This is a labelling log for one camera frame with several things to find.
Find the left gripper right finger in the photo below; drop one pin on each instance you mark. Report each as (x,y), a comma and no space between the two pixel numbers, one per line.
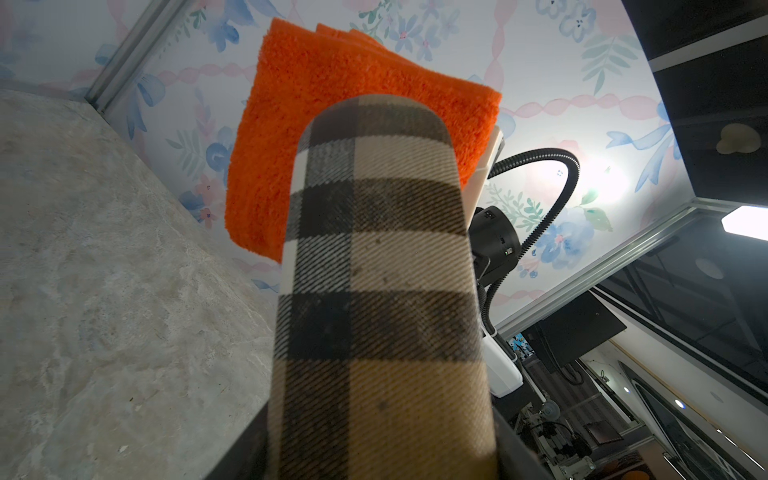
(515,460)

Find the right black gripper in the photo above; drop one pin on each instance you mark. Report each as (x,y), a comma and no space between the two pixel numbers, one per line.
(495,245)

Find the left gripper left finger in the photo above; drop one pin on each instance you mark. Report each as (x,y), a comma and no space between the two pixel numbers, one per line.
(247,458)

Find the plaid eyeglass case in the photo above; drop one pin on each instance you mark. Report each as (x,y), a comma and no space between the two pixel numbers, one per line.
(378,370)

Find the orange microfiber cloth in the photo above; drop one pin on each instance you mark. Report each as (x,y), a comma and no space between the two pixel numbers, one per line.
(299,74)

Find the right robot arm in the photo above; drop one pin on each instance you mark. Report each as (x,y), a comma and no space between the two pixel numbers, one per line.
(511,388)

